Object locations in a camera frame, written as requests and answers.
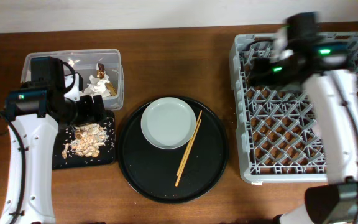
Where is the white tissue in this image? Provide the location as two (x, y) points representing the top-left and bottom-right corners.
(80, 75), (111, 98)

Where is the grey round plate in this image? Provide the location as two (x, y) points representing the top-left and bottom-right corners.
(140, 97), (196, 150)

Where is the wooden chopstick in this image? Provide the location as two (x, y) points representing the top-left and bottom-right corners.
(175, 120), (201, 187)
(176, 110), (203, 177)

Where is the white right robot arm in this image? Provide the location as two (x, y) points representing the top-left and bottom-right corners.
(247, 12), (358, 223)

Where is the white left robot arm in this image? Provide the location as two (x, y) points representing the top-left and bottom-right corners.
(0, 57), (106, 223)

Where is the clear plastic waste bin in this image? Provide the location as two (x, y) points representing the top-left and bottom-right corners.
(21, 49), (124, 111)

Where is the grey dishwasher rack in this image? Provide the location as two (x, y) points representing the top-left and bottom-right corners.
(229, 32), (358, 185)

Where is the food scraps and rice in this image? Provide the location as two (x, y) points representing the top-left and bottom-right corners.
(62, 124), (108, 159)

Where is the black rectangular tray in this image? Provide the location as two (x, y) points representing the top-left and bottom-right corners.
(52, 110), (116, 170)

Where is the brown wrapper scrap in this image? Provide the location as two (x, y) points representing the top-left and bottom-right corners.
(96, 63), (117, 96)

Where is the round black serving tray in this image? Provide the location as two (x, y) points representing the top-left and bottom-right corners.
(116, 97), (229, 203)

